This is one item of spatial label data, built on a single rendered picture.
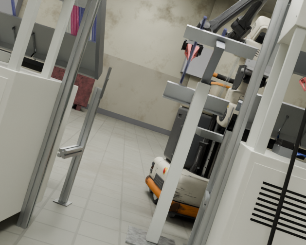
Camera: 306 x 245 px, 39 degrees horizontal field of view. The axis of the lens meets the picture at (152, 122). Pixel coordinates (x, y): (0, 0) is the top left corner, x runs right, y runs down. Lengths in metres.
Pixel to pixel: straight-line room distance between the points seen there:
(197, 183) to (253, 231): 1.42
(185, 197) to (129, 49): 7.20
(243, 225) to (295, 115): 0.96
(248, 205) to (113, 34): 8.57
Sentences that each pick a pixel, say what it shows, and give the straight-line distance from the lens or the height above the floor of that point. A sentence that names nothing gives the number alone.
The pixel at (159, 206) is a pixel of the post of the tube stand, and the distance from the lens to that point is 2.11.
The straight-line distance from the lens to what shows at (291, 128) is 2.21.
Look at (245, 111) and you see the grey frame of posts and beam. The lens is 1.69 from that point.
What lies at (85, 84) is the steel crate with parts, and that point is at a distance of 8.51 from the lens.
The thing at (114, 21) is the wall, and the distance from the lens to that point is 9.72.
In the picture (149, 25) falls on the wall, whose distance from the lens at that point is 9.72.
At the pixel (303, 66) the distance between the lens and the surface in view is 1.92.
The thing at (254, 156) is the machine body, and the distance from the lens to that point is 1.28.
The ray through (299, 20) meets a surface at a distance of 1.32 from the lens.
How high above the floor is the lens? 0.67
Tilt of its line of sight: 3 degrees down
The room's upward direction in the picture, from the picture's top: 18 degrees clockwise
